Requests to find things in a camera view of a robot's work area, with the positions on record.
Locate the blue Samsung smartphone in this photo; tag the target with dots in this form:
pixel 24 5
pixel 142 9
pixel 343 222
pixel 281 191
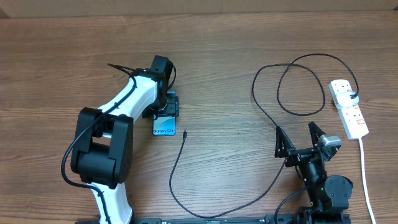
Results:
pixel 165 126

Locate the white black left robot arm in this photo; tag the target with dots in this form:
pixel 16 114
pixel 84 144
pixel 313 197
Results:
pixel 100 156

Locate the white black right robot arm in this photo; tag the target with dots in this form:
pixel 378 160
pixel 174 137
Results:
pixel 329 194

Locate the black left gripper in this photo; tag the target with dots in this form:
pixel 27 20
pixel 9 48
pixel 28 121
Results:
pixel 172 108

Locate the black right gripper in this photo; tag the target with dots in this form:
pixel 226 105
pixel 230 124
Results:
pixel 283 148

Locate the white power strip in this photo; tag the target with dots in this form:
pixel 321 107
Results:
pixel 351 118

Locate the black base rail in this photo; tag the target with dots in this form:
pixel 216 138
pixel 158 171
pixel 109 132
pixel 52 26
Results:
pixel 268 219

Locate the white charger plug adapter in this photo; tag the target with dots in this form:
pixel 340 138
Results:
pixel 346 99

